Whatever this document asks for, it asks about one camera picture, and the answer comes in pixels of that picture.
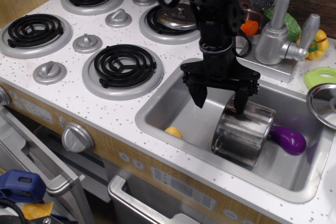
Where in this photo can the silver toy faucet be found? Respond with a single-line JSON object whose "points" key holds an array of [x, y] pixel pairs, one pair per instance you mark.
{"points": [[274, 56]]}

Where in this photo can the silver dial at left edge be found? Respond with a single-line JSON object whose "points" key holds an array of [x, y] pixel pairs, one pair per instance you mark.
{"points": [[4, 97]]}

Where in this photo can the silver dishwasher door handle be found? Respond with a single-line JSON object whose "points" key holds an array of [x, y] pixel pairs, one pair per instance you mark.
{"points": [[136, 208]]}

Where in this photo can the black coil burner far left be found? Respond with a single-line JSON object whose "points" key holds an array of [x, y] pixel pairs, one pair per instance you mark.
{"points": [[34, 30]]}

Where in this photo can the silver stove knob lower middle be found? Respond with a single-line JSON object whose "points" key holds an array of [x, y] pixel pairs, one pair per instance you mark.
{"points": [[87, 44]]}

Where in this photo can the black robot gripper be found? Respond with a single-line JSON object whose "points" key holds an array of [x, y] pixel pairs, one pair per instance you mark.
{"points": [[220, 69]]}

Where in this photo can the grey sink basin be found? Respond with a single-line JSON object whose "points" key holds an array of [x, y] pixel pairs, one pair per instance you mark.
{"points": [[292, 178]]}

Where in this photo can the stainless steel pot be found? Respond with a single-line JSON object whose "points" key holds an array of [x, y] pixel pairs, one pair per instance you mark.
{"points": [[241, 137]]}

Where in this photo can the yellow toy bell pepper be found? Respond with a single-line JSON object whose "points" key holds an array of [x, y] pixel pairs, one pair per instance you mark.
{"points": [[319, 46]]}

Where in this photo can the large silver oven dial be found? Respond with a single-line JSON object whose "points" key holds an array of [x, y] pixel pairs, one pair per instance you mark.
{"points": [[76, 139]]}

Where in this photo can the black coil burner front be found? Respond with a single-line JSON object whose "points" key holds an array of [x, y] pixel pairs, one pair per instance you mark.
{"points": [[124, 66]]}

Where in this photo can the black coil burner back right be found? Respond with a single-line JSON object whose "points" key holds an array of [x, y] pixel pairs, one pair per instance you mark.
{"points": [[154, 24]]}

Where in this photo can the steel pot lid on burner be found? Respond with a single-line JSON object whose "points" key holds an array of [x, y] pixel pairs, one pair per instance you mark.
{"points": [[180, 17]]}

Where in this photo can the silver stove knob upper middle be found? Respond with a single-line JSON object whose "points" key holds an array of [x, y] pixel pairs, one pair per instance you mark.
{"points": [[118, 19]]}

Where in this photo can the purple toy eggplant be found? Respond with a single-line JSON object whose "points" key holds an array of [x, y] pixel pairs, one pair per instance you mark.
{"points": [[291, 141]]}

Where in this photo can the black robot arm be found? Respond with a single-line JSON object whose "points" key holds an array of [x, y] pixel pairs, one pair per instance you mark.
{"points": [[219, 22]]}

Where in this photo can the yellow toy corn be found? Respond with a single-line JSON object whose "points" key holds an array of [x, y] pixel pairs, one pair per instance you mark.
{"points": [[174, 131]]}

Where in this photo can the silver faucet lever handle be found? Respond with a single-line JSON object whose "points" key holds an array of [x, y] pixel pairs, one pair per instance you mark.
{"points": [[309, 31]]}

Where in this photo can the steel bowl at right edge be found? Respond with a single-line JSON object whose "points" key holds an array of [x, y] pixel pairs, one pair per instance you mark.
{"points": [[321, 102]]}

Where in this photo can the silver oven door handle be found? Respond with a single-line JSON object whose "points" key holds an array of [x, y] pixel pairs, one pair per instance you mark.
{"points": [[26, 152]]}

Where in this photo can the silver stove knob bottom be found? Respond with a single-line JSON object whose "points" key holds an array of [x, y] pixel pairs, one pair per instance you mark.
{"points": [[49, 73]]}

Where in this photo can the yellow cloth piece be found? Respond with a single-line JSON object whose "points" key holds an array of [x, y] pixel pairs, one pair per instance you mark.
{"points": [[37, 210]]}

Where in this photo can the orange toy carrot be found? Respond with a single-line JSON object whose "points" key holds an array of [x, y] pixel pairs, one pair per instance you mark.
{"points": [[250, 27]]}

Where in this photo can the small steel saucepan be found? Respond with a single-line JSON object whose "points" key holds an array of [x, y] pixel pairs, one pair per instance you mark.
{"points": [[258, 16]]}

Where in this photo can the green toy vegetable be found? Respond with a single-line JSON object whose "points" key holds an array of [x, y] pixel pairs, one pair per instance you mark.
{"points": [[293, 28]]}

